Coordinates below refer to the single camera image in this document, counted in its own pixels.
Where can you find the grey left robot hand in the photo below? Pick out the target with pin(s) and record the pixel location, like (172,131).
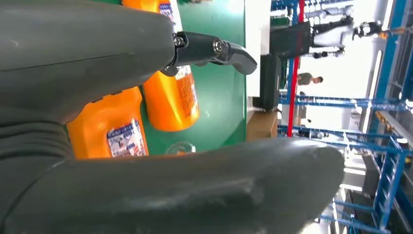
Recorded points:
(64,38)

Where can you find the black carrying case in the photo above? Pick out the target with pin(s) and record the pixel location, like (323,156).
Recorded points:
(270,84)

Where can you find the brown cardboard box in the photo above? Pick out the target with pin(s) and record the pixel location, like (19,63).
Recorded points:
(261,126)

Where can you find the dark tablet screen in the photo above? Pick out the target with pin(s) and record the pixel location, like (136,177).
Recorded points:
(287,38)

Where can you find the person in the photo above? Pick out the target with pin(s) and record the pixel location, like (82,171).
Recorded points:
(306,79)

